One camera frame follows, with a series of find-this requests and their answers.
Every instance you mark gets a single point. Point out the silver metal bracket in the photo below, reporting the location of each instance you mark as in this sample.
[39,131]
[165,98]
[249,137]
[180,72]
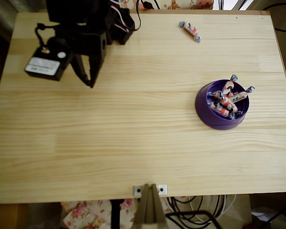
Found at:
[137,190]

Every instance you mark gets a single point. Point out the tan camera stand post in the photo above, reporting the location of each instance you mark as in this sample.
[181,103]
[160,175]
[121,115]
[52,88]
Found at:
[149,207]

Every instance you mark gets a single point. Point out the purple plastic bowl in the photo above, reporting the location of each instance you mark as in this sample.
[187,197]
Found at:
[205,112]

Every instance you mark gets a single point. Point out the black table leg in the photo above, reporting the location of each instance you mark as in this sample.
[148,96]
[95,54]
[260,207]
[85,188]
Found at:
[115,214]

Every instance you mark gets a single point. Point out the black camera box with label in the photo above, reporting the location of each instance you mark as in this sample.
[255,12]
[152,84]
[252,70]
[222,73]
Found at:
[45,66]

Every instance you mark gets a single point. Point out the black power plug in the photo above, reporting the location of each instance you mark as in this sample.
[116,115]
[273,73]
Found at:
[147,5]

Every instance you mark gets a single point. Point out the floral fabric cushion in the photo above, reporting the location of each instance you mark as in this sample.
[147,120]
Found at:
[90,213]
[200,3]

